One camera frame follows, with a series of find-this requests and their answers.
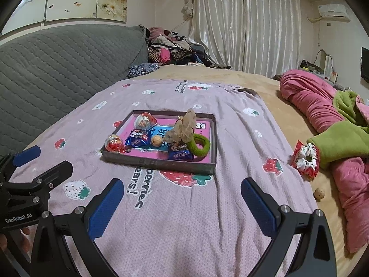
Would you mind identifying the black television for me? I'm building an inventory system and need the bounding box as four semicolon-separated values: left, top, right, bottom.
361;47;369;83

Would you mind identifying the dark shallow cardboard box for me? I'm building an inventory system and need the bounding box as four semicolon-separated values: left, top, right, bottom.
100;110;217;175

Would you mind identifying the dark bag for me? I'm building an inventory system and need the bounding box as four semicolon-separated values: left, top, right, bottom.
300;60;325;74

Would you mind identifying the small blue cookie packet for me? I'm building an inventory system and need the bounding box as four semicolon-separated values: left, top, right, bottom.
125;128;151;148

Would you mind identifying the large blue cookie packet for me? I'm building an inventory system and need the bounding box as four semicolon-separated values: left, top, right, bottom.
168;141;194;161

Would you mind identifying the pink quilt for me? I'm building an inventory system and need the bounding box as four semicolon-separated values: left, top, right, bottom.
280;69;369;254

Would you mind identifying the tan bedsheet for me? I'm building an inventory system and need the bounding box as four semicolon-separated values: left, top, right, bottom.
157;63;366;277

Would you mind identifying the white curtain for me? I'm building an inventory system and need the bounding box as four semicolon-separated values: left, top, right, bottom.
187;0;302;78

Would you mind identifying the pile of clothes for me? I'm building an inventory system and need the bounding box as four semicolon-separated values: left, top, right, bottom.
146;27;231;70

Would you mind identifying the green scrunchie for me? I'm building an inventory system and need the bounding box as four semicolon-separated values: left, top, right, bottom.
184;133;211;157

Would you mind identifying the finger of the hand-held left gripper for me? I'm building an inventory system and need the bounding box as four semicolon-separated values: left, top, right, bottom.
0;146;41;181
7;161;74;200

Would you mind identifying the green fleece blanket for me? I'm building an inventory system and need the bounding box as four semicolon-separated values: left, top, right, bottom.
307;90;369;169

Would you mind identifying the grey quilted headboard cover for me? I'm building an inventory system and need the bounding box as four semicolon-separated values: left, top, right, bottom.
0;24;149;158

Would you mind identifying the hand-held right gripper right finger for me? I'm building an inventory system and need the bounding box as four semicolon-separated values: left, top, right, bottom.
241;177;338;277

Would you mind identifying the blue floral cloth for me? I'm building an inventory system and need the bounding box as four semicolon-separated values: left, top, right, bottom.
127;63;160;78

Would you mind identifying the person's left hand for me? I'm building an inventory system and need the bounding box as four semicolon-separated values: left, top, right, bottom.
0;226;31;251

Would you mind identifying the beige scrunchie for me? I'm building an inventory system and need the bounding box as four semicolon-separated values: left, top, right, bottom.
166;109;197;146

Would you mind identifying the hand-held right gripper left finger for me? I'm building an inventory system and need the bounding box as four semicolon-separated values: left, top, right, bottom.
30;178;125;277

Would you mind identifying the white and red toy egg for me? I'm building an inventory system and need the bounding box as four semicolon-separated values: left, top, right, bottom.
134;111;158;130

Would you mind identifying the red floral scrunchie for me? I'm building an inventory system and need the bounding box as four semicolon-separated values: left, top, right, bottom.
292;140;320;178

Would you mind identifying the white air conditioner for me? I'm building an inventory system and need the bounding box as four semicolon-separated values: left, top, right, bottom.
317;4;351;22

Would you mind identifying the pink strawberry print blanket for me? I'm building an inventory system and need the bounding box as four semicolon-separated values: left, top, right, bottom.
23;78;319;277

